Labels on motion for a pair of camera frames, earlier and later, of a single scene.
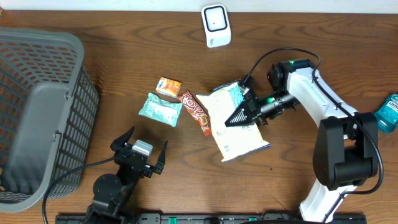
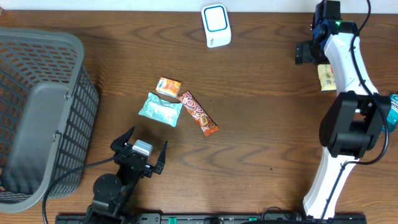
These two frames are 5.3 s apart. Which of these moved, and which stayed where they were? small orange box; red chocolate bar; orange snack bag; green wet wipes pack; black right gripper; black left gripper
Moved: orange snack bag; black right gripper
Stayed: red chocolate bar; black left gripper; small orange box; green wet wipes pack
